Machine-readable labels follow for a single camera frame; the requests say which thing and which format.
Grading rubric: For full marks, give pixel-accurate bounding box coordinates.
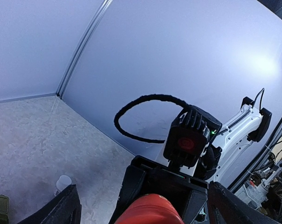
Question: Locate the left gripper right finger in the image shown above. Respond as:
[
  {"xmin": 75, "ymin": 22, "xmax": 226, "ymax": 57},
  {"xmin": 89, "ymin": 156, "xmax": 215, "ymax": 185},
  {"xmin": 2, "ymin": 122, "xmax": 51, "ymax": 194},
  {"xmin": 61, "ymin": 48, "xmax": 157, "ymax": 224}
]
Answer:
[{"xmin": 207, "ymin": 182, "xmax": 278, "ymax": 224}]

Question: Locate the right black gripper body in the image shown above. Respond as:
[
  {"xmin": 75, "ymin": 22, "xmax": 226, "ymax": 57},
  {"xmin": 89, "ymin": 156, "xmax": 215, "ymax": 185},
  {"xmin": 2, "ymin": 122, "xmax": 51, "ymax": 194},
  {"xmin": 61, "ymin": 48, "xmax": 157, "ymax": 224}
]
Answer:
[{"xmin": 117, "ymin": 155, "xmax": 208, "ymax": 224}]

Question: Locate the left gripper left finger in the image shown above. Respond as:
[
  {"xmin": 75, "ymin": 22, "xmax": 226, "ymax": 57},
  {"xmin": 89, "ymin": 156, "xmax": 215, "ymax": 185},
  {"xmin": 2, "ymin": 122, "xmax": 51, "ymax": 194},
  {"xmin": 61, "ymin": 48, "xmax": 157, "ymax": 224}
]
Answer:
[{"xmin": 21, "ymin": 184, "xmax": 82, "ymax": 224}]

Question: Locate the red pill bottle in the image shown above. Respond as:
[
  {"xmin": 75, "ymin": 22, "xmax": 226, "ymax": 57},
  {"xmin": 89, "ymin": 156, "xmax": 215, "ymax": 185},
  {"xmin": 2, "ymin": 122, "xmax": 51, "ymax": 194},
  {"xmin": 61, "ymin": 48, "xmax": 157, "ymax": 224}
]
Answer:
[{"xmin": 115, "ymin": 194, "xmax": 184, "ymax": 224}]

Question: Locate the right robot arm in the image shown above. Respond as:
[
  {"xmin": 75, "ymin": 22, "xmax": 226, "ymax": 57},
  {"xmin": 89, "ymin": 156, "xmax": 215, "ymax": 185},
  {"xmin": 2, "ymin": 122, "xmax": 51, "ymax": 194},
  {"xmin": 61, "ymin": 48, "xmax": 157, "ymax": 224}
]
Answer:
[{"xmin": 110, "ymin": 94, "xmax": 272, "ymax": 224}]

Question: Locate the small white pill bottle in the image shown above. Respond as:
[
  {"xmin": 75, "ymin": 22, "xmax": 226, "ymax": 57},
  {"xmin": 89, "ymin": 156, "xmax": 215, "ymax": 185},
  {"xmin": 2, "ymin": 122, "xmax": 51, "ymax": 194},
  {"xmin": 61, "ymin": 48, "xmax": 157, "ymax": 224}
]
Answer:
[{"xmin": 54, "ymin": 175, "xmax": 72, "ymax": 196}]

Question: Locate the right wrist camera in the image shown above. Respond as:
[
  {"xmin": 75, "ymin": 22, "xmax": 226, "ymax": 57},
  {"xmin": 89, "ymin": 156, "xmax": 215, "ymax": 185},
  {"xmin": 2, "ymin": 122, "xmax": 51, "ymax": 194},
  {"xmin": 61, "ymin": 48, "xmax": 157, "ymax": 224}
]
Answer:
[{"xmin": 163, "ymin": 105, "xmax": 222, "ymax": 170}]

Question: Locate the right camera cable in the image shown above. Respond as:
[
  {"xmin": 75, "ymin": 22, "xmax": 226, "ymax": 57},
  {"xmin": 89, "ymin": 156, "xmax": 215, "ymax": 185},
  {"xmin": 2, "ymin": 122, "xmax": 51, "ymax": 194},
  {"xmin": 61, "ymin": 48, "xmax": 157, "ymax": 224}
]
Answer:
[{"xmin": 114, "ymin": 93, "xmax": 190, "ymax": 143}]

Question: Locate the right aluminium frame post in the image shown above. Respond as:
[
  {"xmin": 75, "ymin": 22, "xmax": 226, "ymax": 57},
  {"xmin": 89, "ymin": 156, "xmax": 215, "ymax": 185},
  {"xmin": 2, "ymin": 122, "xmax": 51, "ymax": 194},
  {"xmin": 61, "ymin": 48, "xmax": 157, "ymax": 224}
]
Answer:
[{"xmin": 56, "ymin": 0, "xmax": 113, "ymax": 99}]

